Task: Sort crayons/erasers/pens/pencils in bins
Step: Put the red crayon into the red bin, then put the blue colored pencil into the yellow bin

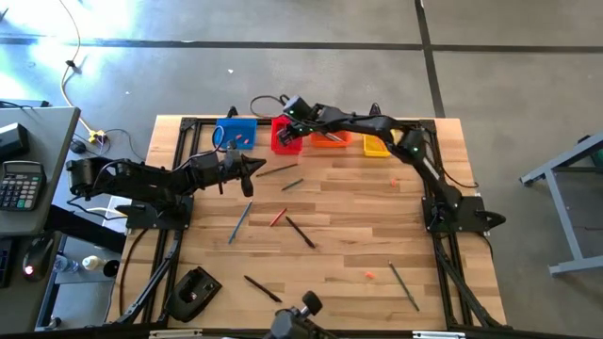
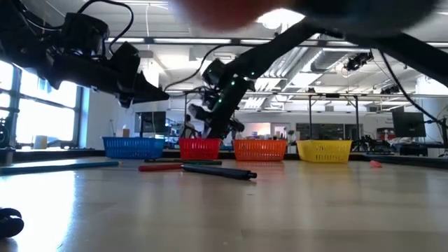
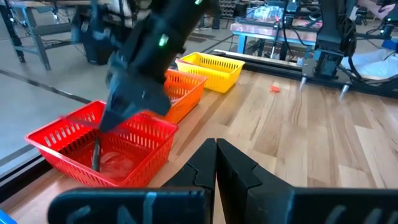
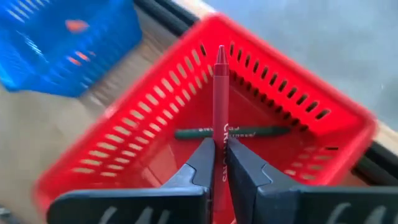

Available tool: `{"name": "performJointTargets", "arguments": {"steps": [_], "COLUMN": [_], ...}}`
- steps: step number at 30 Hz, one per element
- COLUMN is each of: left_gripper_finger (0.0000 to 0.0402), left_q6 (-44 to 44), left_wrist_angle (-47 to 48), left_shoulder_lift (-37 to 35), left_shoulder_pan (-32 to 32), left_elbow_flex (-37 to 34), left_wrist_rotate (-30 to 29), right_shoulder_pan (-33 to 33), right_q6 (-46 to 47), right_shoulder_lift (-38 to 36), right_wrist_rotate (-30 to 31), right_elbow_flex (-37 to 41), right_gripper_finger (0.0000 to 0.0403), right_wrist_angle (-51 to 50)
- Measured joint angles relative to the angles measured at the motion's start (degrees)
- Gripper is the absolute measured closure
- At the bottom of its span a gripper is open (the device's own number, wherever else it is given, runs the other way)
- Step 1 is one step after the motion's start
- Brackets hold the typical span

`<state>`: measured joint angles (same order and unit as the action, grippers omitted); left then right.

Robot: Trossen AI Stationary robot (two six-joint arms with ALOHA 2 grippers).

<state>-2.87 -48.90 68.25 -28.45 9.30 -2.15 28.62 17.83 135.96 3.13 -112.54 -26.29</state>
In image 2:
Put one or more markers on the person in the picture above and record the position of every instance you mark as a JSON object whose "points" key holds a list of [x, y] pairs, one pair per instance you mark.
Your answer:
{"points": [[187, 127]]}

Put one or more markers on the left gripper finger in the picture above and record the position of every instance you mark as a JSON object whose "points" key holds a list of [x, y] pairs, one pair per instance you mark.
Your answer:
{"points": [[148, 91], [126, 102]]}

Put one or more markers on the teal marker pen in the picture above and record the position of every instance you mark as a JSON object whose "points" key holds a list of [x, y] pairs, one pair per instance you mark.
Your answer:
{"points": [[52, 168]]}

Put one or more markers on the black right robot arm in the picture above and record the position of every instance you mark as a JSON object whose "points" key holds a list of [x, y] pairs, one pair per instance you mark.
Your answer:
{"points": [[273, 52]]}

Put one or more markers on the orange plastic bin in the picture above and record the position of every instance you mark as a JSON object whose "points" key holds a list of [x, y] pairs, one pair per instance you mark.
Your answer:
{"points": [[259, 150]]}

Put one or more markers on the black pen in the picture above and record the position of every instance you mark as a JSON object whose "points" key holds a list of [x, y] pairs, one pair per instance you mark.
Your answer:
{"points": [[10, 224], [217, 171]]}

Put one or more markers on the red marker pen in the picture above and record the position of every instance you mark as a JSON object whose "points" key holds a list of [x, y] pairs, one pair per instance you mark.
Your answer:
{"points": [[159, 168]]}

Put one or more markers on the yellow plastic bin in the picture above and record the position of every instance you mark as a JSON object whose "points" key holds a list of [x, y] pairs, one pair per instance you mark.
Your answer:
{"points": [[323, 151]]}

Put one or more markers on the cardboard box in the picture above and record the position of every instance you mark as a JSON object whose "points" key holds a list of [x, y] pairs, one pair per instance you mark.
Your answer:
{"points": [[125, 133]]}

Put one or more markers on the black computer monitor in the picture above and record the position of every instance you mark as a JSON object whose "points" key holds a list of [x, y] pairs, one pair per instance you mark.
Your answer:
{"points": [[152, 122], [407, 124]]}

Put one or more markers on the red plastic bin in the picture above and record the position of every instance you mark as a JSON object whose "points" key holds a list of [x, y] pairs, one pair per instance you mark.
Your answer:
{"points": [[199, 150]]}

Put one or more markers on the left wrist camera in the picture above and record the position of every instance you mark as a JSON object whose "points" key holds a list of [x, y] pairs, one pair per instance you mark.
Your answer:
{"points": [[84, 33]]}

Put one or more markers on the linear ceiling light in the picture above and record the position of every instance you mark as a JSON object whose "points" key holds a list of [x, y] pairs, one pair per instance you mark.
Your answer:
{"points": [[192, 41]]}

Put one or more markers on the dark pencil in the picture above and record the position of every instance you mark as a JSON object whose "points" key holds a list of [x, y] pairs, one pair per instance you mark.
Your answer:
{"points": [[162, 160]]}

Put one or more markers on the pink eraser cap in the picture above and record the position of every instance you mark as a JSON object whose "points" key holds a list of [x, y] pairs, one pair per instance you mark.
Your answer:
{"points": [[375, 164]]}

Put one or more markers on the black ceiling camera cluster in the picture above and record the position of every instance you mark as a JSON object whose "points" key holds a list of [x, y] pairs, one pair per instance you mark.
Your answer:
{"points": [[357, 61]]}

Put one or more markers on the blue plastic bin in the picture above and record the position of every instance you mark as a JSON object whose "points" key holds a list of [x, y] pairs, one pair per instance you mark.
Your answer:
{"points": [[133, 148]]}

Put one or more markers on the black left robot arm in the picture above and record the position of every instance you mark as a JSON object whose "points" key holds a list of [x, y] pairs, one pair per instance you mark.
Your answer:
{"points": [[28, 45]]}

